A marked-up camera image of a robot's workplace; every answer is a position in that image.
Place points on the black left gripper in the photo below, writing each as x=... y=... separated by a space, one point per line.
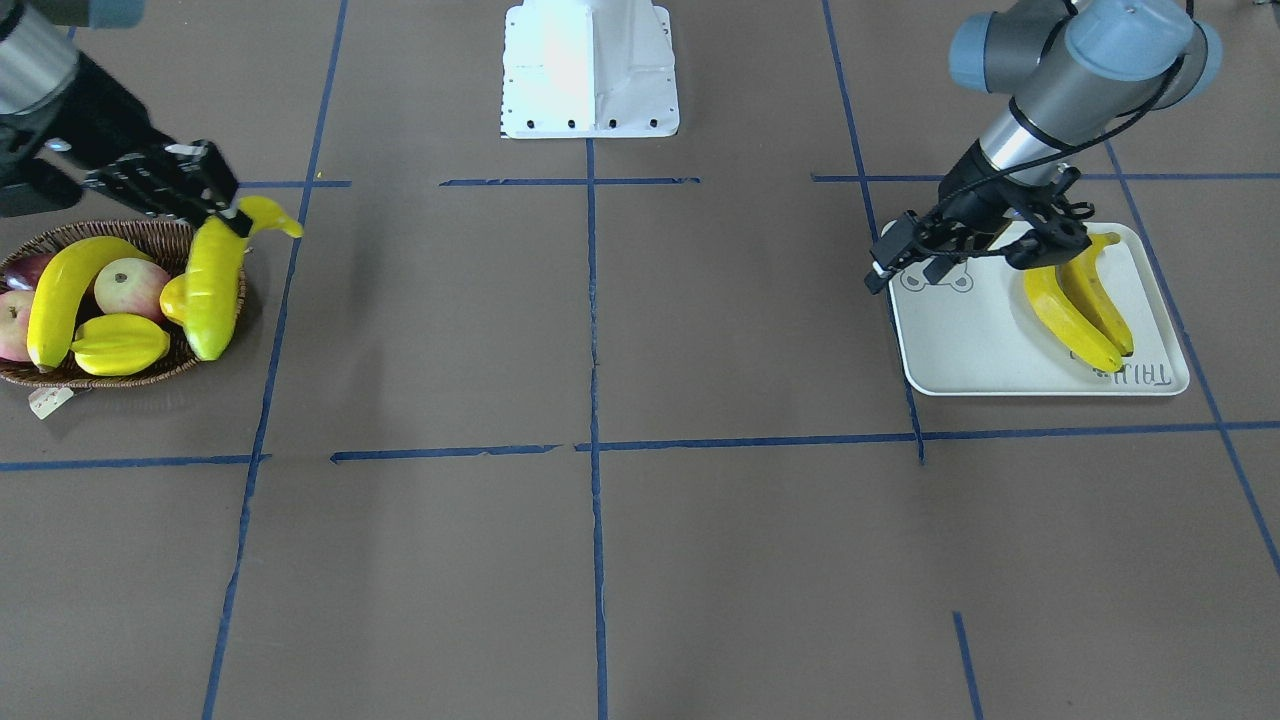
x=972 y=196

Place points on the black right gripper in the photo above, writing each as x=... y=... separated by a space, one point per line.
x=103 y=112

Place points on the yellow banana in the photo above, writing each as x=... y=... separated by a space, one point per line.
x=59 y=292
x=1066 y=322
x=1081 y=281

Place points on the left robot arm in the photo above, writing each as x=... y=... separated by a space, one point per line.
x=1072 y=73

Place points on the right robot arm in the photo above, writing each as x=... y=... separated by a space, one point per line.
x=38 y=57

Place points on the paper tag on basket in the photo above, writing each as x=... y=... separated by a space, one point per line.
x=43 y=402

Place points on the yellow pear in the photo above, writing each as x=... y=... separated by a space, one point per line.
x=173 y=300

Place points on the white bear tray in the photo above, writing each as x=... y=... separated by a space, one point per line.
x=975 y=335

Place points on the green red apple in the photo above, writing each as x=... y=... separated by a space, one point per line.
x=132 y=286

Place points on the yellow starfruit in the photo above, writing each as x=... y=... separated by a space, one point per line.
x=114 y=345

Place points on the purple red mango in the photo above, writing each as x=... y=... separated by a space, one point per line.
x=24 y=273

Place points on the pink red apple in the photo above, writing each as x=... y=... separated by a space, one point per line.
x=16 y=309

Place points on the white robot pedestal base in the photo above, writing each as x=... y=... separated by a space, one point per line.
x=588 y=69

